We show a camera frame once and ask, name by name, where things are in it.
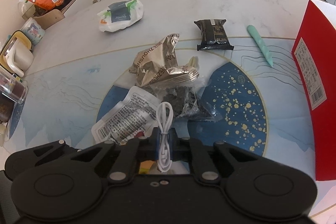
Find white printed foil pouch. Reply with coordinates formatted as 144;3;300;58
91;86;160;144

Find white usb cable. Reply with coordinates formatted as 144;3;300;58
155;101;174;173

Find clear bag dark contents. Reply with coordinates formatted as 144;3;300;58
150;76;222;122

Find gold foil snack bag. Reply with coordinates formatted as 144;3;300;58
129;34;199;88

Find black snack packet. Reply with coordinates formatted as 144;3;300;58
194;19;234;51

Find mint green pen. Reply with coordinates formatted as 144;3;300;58
247;25;273;67

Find white green plastic bag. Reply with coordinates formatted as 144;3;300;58
97;0;144;32

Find yellow capybara toy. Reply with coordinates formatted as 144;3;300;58
138;160;155;174

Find blue round pattern table mat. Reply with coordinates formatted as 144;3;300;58
4;38;315;176

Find glass jar brown contents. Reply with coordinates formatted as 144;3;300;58
0;67;28;104

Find white yellow kettle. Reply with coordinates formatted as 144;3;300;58
1;31;34;78

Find red white cardboard box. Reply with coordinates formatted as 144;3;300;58
291;0;335;181

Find white printed mug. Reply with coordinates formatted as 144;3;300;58
21;18;46;46

